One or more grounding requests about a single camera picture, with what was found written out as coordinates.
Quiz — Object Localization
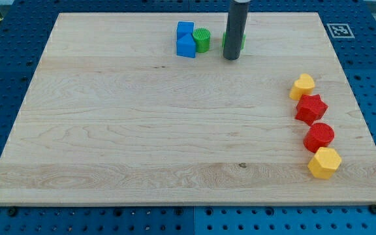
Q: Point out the red star block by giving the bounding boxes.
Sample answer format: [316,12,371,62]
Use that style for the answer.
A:
[295,95,328,126]

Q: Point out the yellow hexagon block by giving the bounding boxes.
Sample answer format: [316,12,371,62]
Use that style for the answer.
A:
[307,147,342,180]

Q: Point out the light wooden board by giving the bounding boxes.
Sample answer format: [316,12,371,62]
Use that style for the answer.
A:
[0,12,376,207]

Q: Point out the blue triangle block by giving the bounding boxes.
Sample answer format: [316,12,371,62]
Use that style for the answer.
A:
[176,34,196,58]

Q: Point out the green cylinder block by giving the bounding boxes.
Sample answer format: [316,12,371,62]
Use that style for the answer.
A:
[192,28,211,53]

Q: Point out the green block behind tool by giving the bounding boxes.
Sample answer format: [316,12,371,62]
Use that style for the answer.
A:
[222,32,246,50]

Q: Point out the blue cube block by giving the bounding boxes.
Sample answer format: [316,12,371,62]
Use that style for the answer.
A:
[176,21,195,40]

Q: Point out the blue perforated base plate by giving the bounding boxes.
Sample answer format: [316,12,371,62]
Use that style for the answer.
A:
[0,1,376,234]

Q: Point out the white fiducial marker tag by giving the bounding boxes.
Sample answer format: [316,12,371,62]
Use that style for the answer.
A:
[327,23,354,39]

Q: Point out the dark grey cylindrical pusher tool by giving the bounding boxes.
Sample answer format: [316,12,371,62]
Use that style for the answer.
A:
[223,0,251,60]

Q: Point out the yellow heart block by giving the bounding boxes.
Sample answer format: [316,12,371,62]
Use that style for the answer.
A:
[289,73,315,101]

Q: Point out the red cylinder block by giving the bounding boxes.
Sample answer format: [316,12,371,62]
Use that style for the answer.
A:
[303,123,335,153]

